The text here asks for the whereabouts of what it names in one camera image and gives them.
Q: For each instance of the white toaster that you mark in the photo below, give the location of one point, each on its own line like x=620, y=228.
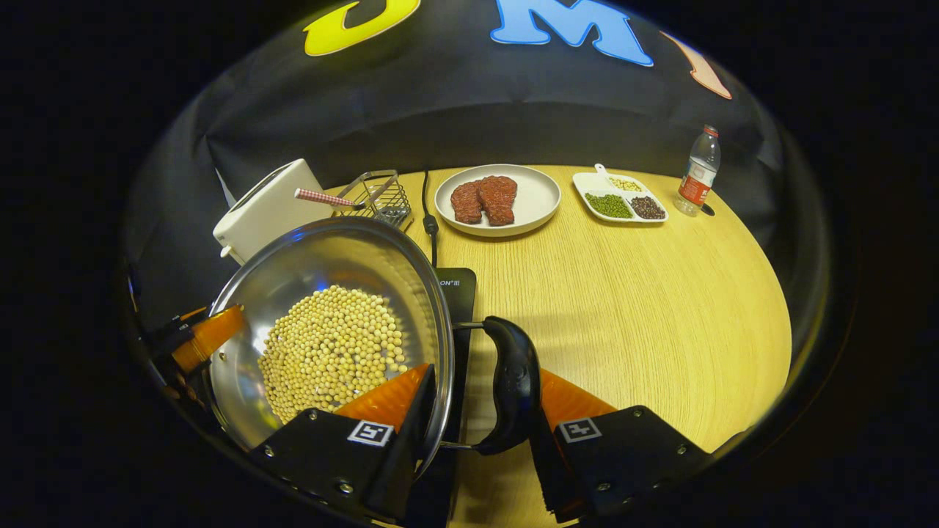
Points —
x=271, y=213

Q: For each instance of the clear plastic water bottle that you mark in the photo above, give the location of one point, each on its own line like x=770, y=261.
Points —
x=697, y=183

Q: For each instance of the white divided dish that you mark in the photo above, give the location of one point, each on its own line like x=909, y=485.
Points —
x=587, y=182

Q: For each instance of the pile of dark red beans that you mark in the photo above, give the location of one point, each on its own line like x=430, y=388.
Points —
x=648, y=207

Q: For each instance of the small heap of pale beans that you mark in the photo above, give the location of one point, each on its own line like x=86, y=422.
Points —
x=625, y=184

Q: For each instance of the pile of yellow soybeans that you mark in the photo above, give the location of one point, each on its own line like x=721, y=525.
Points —
x=330, y=352

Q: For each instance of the pink striped straw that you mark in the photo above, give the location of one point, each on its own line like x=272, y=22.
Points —
x=323, y=198

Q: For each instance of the pile of green mung beans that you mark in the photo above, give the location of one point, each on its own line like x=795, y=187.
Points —
x=609, y=205

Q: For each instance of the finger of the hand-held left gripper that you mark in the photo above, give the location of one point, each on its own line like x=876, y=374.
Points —
x=209, y=336
x=172, y=328

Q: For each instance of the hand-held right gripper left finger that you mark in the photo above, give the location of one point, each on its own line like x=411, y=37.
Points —
x=345, y=462

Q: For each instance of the round white plate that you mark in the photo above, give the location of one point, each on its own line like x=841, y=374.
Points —
x=539, y=198

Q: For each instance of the brown meat slice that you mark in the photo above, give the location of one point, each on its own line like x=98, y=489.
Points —
x=499, y=199
x=466, y=203

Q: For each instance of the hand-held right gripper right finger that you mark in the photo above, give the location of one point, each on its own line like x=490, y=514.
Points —
x=623, y=455

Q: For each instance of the black induction cooktop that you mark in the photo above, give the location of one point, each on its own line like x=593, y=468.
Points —
x=458, y=297

